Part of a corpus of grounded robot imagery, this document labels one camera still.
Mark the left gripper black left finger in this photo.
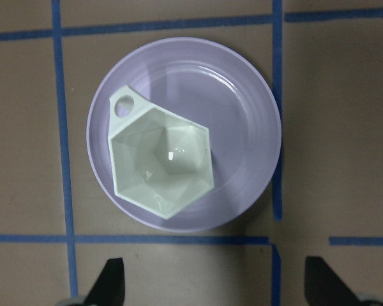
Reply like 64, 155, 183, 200
84, 258, 125, 306

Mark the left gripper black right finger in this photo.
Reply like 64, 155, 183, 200
304, 256, 379, 305

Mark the white faceted cup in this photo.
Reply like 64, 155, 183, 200
108, 85, 214, 219

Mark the lavender plate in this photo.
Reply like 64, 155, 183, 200
86, 37, 282, 233

